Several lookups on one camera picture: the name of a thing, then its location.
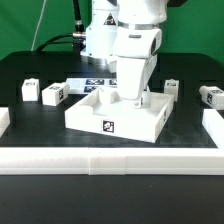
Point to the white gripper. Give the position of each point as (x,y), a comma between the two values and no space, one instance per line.
(133,76)

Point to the white square tabletop tray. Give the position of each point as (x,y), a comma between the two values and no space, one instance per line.
(103,112)

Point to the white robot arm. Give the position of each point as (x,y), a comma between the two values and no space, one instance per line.
(139,36)

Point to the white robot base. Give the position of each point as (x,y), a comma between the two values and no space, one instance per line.
(101,33)

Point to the white fiducial marker sheet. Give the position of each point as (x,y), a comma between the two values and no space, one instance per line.
(87,85)

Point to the white U-shaped obstacle fence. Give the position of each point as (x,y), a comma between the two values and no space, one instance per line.
(34,143)

